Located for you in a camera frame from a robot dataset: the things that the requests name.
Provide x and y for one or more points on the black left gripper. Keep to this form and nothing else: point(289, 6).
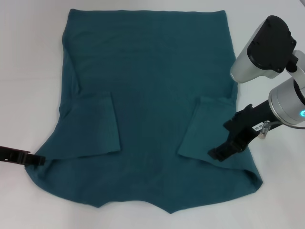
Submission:
point(8, 154)

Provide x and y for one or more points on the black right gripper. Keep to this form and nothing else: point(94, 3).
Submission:
point(250, 121)

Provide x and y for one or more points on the blue shirt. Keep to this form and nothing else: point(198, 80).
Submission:
point(155, 83)

